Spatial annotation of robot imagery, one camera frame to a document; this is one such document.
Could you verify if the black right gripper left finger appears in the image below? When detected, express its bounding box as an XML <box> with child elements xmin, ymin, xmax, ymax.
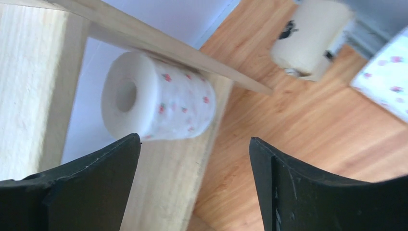
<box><xmin>0</xmin><ymin>133</ymin><xmax>141</xmax><ymax>231</ymax></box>

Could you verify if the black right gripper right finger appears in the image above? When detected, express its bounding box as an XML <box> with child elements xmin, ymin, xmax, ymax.
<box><xmin>249</xmin><ymin>137</ymin><xmax>408</xmax><ymax>231</ymax></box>

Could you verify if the white floral paper roll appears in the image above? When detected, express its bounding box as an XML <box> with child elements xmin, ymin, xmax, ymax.
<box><xmin>350</xmin><ymin>27</ymin><xmax>408</xmax><ymax>123</ymax></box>
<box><xmin>101</xmin><ymin>52</ymin><xmax>217</xmax><ymax>141</ymax></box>

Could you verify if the light wooden two-tier shelf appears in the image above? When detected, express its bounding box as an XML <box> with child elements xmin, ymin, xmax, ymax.
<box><xmin>0</xmin><ymin>0</ymin><xmax>273</xmax><ymax>231</ymax></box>

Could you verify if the brown wrapped paper roll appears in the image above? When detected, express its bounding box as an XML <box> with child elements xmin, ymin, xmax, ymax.
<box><xmin>270</xmin><ymin>0</ymin><xmax>355</xmax><ymax>82</ymax></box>

